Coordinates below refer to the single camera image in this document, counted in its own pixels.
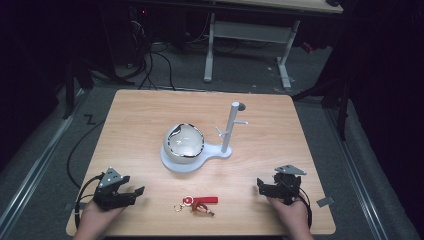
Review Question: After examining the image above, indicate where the white round bowl silver rim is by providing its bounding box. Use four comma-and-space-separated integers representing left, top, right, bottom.
162, 122, 205, 165

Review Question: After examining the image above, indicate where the bundle of black cables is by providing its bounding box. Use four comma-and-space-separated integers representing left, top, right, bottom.
117, 6, 214, 92

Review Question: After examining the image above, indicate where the person's left hand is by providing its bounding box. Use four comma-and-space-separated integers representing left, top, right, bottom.
73, 199, 128, 240

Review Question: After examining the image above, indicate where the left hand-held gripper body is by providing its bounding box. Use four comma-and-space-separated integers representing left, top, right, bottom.
92, 167, 138, 212

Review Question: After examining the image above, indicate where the aluminium floor rail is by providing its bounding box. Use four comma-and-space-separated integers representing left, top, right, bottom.
0, 89, 88, 232
323, 107, 392, 240

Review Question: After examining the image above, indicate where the grey tape piece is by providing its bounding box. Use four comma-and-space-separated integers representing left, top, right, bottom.
316, 196, 336, 208

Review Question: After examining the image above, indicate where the red strap keychain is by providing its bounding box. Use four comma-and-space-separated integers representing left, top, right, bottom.
172, 195, 220, 218

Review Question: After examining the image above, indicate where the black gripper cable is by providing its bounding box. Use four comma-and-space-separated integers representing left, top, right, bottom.
74, 172, 106, 232
297, 186, 314, 231

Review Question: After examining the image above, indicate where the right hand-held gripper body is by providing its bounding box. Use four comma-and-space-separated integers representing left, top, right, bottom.
272, 164, 308, 206

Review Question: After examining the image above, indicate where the white peg stand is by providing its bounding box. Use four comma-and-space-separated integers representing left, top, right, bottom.
160, 101, 250, 174

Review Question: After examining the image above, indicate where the white metal desk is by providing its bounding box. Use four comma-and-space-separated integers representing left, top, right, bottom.
203, 0, 345, 90

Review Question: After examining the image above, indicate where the person's right hand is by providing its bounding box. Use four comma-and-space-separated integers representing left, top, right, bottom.
266, 195, 315, 240

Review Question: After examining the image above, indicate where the black metal stand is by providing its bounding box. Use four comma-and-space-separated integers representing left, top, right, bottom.
62, 0, 136, 120
291, 19, 358, 142

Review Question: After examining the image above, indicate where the black floor cable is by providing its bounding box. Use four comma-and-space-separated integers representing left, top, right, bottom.
66, 114, 106, 190

